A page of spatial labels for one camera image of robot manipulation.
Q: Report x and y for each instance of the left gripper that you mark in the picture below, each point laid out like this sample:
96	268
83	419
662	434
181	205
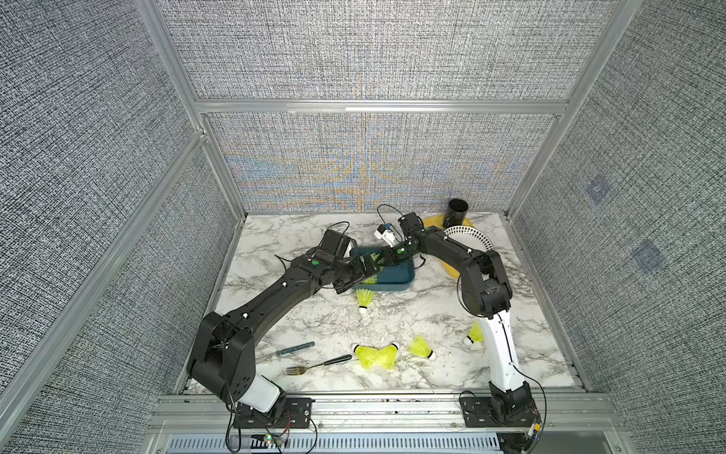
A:
359	272

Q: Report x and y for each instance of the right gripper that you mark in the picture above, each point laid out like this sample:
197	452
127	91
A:
389	261

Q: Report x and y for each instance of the teal storage box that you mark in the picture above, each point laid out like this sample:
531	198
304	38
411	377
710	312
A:
394	278

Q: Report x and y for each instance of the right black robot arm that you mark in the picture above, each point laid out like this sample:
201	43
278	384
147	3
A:
485	293

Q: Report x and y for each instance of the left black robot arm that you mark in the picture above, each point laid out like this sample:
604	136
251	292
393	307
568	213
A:
223	354

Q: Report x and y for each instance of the yellow tray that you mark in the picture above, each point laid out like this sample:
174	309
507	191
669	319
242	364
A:
438	221

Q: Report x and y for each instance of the white patterned bowl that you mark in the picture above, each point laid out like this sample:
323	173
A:
470	237

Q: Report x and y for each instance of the black cup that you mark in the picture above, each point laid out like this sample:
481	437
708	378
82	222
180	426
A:
455	213

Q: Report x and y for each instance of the teal pen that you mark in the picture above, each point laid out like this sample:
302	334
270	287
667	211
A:
294	349

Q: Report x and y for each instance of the yellow shuttlecock right edge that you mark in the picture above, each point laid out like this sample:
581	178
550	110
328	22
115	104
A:
475	334

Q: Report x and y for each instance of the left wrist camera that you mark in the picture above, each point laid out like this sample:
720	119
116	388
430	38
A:
335	243

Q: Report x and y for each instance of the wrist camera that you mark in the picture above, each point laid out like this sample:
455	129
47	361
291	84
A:
409	225
335	243

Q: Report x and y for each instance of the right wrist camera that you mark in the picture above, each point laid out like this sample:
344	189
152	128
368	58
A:
409	225

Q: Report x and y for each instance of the black handled fork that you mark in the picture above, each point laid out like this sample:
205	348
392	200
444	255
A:
301	369

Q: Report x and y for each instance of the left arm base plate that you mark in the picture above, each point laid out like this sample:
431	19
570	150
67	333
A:
292	412

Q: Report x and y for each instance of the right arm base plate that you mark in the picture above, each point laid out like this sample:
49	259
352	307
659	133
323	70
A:
484	412

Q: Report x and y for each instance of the aluminium front rail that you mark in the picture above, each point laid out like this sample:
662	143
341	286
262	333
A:
407	411

